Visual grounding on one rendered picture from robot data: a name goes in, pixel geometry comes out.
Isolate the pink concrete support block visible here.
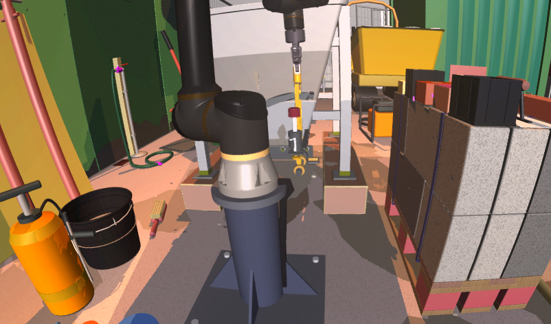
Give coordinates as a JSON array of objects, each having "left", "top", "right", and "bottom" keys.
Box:
[
  {"left": 322, "top": 173, "right": 369, "bottom": 216},
  {"left": 180, "top": 174, "right": 223, "bottom": 212}
]

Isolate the red brick stack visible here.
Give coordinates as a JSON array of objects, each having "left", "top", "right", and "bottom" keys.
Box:
[{"left": 414, "top": 80, "right": 452, "bottom": 114}]

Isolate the orange pump sprayer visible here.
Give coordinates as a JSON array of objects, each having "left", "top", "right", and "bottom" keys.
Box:
[{"left": 0, "top": 180, "right": 96, "bottom": 316}]

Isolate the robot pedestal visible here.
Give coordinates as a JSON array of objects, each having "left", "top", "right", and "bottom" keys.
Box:
[{"left": 197, "top": 177, "right": 326, "bottom": 324}]

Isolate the yellow hook latch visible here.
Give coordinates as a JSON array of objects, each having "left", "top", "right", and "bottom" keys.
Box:
[{"left": 291, "top": 153, "right": 320, "bottom": 175}]

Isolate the black bucket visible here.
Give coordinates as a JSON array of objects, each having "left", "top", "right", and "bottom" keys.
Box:
[{"left": 60, "top": 187, "right": 142, "bottom": 270}]

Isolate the green hose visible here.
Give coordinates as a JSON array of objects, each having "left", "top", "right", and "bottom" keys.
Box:
[{"left": 111, "top": 68, "right": 175, "bottom": 170}]

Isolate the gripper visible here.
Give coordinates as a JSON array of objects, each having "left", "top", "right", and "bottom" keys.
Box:
[{"left": 284, "top": 27, "right": 306, "bottom": 47}]

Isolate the yellow plywood board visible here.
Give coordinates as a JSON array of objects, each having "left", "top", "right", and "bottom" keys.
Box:
[{"left": 0, "top": 8, "right": 95, "bottom": 229}]

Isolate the pink flat block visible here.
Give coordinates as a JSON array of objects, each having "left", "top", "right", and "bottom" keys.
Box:
[{"left": 449, "top": 64, "right": 488, "bottom": 82}]

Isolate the red-capped white safety pin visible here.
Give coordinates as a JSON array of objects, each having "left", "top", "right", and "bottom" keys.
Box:
[{"left": 287, "top": 107, "right": 302, "bottom": 132}]

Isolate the red wooden pallet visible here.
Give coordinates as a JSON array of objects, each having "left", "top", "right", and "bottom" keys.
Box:
[{"left": 383, "top": 189, "right": 543, "bottom": 316}]

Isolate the green hoarding fence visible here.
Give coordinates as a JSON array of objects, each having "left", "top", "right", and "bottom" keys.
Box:
[{"left": 0, "top": 0, "right": 183, "bottom": 274}]

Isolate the small black crate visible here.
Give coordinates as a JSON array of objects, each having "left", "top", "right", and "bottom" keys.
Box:
[{"left": 405, "top": 68, "right": 447, "bottom": 103}]

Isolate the wooden standpipe post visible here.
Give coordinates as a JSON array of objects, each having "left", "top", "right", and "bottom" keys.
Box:
[{"left": 112, "top": 56, "right": 148, "bottom": 159}]

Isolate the dark pin socket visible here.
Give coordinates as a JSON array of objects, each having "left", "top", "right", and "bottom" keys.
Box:
[{"left": 287, "top": 129, "right": 304, "bottom": 152}]

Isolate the red scaffold tube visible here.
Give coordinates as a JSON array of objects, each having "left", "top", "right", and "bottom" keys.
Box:
[
  {"left": 0, "top": 0, "right": 82, "bottom": 201},
  {"left": 0, "top": 87, "right": 36, "bottom": 211}
]

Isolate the red-handled scrub brush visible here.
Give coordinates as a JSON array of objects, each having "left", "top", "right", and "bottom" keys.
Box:
[{"left": 148, "top": 199, "right": 168, "bottom": 240}]

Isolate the grey concrete block stack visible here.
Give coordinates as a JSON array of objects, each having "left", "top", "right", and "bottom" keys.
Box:
[{"left": 386, "top": 91, "right": 551, "bottom": 284}]

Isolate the teal corrugated container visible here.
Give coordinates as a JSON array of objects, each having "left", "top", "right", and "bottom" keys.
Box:
[{"left": 425, "top": 0, "right": 551, "bottom": 96}]

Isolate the red-handled shovel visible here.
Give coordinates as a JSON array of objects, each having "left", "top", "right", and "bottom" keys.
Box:
[{"left": 160, "top": 30, "right": 183, "bottom": 76}]

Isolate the large black crate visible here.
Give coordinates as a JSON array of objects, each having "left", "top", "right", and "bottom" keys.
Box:
[{"left": 448, "top": 73, "right": 526, "bottom": 128}]

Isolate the yellow site dumper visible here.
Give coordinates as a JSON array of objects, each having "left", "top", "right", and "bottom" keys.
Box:
[{"left": 347, "top": 0, "right": 446, "bottom": 112}]

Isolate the red low wall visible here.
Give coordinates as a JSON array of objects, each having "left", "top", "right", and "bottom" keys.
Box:
[{"left": 495, "top": 76, "right": 551, "bottom": 129}]

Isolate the blue round object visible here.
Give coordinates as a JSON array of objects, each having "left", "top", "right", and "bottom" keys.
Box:
[{"left": 117, "top": 312, "right": 160, "bottom": 324}]

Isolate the orange generator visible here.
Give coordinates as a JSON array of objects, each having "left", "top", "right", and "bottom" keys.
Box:
[{"left": 367, "top": 100, "right": 396, "bottom": 138}]

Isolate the white concrete skip body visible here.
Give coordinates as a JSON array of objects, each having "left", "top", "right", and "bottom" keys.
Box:
[{"left": 193, "top": 0, "right": 359, "bottom": 181}]

